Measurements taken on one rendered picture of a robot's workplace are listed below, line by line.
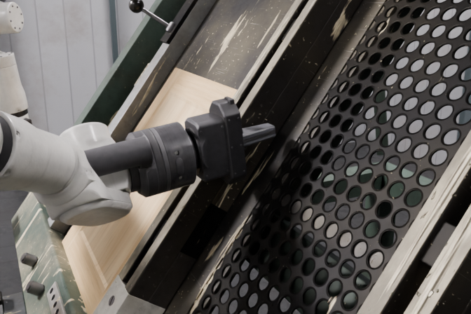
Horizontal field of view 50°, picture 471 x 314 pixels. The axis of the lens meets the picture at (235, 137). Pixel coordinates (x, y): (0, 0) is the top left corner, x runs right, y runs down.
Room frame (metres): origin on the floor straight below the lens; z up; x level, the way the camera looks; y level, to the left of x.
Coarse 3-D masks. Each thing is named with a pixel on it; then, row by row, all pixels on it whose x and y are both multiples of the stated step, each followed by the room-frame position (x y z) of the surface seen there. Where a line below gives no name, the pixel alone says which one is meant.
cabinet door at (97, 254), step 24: (168, 96) 1.13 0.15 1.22; (192, 96) 1.04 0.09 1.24; (216, 96) 0.96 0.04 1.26; (144, 120) 1.15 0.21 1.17; (168, 120) 1.06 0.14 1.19; (168, 192) 0.86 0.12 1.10; (144, 216) 0.87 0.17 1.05; (72, 240) 1.03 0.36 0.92; (96, 240) 0.96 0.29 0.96; (120, 240) 0.88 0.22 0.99; (72, 264) 0.96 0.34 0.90; (96, 264) 0.89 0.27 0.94; (120, 264) 0.83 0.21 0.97; (96, 288) 0.83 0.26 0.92
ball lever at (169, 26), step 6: (132, 0) 1.30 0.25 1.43; (138, 0) 1.30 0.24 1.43; (132, 6) 1.29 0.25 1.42; (138, 6) 1.29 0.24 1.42; (138, 12) 1.30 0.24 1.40; (144, 12) 1.30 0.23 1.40; (150, 12) 1.30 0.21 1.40; (156, 18) 1.30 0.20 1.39; (162, 24) 1.30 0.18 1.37; (168, 24) 1.29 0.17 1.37; (174, 24) 1.29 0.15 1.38; (168, 30) 1.28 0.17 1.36
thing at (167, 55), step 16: (208, 0) 1.31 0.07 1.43; (192, 16) 1.29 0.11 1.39; (192, 32) 1.29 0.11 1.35; (160, 48) 1.30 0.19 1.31; (176, 48) 1.27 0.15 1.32; (160, 64) 1.25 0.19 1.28; (144, 80) 1.24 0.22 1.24; (160, 80) 1.25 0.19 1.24; (128, 96) 1.26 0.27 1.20; (144, 96) 1.24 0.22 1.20; (128, 112) 1.22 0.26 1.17; (112, 128) 1.21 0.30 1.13; (128, 128) 1.22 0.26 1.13; (64, 224) 1.14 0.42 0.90
